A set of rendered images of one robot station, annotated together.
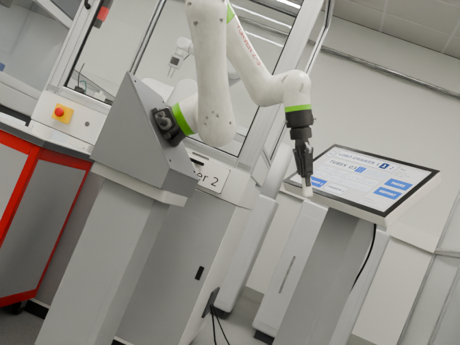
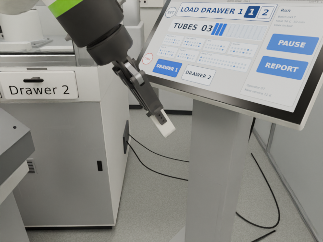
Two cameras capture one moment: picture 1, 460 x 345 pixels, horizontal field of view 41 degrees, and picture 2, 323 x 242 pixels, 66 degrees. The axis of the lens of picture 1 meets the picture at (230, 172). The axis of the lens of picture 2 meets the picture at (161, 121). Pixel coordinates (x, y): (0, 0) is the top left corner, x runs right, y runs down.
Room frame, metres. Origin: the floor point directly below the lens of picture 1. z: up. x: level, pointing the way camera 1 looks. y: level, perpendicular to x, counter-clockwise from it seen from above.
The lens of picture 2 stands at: (1.65, -0.19, 1.19)
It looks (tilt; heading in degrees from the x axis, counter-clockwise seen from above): 26 degrees down; 352
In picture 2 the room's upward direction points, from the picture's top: straight up
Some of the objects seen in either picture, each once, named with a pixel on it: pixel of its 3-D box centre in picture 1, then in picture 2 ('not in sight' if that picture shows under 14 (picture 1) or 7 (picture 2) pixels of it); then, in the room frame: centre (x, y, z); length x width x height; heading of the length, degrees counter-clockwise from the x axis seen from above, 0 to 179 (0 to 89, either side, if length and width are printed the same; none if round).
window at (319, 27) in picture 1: (297, 76); not in sight; (3.12, -0.13, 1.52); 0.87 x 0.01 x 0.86; 173
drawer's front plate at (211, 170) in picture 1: (194, 169); (39, 85); (2.67, 0.15, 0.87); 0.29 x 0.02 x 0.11; 83
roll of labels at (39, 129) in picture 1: (42, 131); not in sight; (2.29, 0.70, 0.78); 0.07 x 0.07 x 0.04
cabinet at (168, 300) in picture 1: (126, 241); (44, 131); (3.18, 0.35, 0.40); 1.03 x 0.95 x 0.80; 83
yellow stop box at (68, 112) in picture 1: (62, 113); not in sight; (2.74, 0.79, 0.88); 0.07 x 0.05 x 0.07; 83
